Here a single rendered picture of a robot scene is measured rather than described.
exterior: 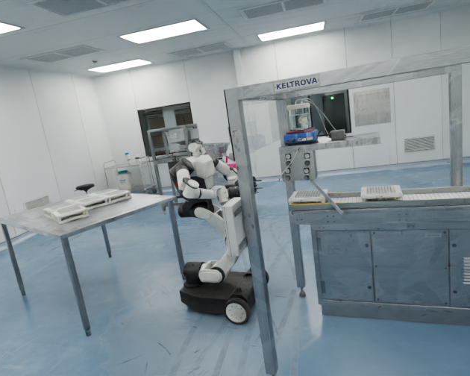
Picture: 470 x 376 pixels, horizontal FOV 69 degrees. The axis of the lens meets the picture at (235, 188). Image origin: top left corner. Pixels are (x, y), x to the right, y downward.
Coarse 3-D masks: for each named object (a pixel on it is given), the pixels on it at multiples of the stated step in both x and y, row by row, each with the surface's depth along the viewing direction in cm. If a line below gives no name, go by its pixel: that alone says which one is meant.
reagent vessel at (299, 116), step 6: (288, 108) 227; (294, 108) 223; (300, 108) 223; (306, 108) 224; (288, 114) 230; (294, 114) 225; (300, 114) 224; (306, 114) 224; (294, 120) 226; (300, 120) 224; (306, 120) 225; (294, 126) 227; (300, 126) 225; (306, 126) 226
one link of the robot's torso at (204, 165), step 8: (176, 160) 260; (192, 160) 257; (200, 160) 258; (208, 160) 267; (200, 168) 257; (208, 168) 266; (192, 176) 259; (200, 176) 258; (208, 176) 265; (176, 184) 266; (200, 184) 261; (208, 184) 266
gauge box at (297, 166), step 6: (282, 156) 227; (300, 156) 222; (312, 156) 220; (282, 162) 228; (294, 162) 225; (300, 162) 223; (312, 162) 221; (282, 168) 228; (294, 168) 226; (300, 168) 224; (312, 168) 222; (294, 174) 227; (300, 174) 225; (312, 174) 223; (294, 180) 228; (300, 180) 226
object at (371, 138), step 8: (360, 136) 224; (368, 136) 218; (376, 136) 211; (296, 144) 231; (304, 144) 224; (312, 144) 218; (320, 144) 216; (328, 144) 214; (336, 144) 213; (344, 144) 211; (352, 144) 210; (360, 144) 208; (368, 144) 207; (280, 152) 226; (288, 152) 225
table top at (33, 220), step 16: (96, 208) 325; (112, 208) 315; (128, 208) 305; (144, 208) 304; (16, 224) 308; (32, 224) 299; (48, 224) 290; (64, 224) 282; (80, 224) 274; (96, 224) 271
